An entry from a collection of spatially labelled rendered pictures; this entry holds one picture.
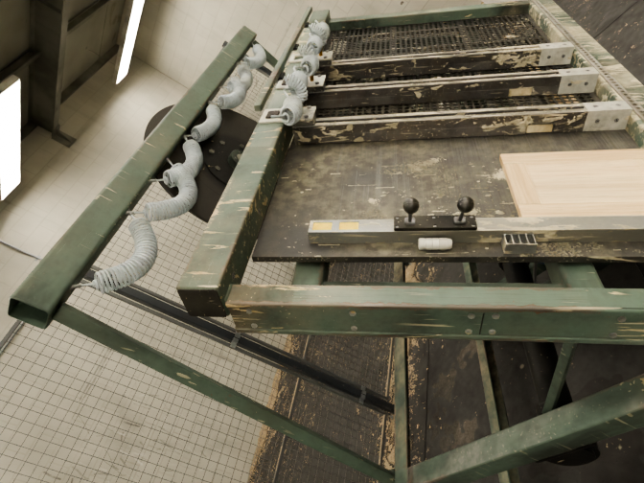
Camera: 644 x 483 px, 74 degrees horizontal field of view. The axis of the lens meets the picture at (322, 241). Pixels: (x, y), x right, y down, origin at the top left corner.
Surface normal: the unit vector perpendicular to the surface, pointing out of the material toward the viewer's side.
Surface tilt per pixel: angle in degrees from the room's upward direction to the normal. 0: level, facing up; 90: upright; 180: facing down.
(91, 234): 90
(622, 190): 51
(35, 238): 90
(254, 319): 90
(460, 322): 90
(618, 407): 0
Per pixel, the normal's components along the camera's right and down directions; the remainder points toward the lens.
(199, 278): -0.12, -0.74
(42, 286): 0.53, -0.58
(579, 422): -0.84, -0.46
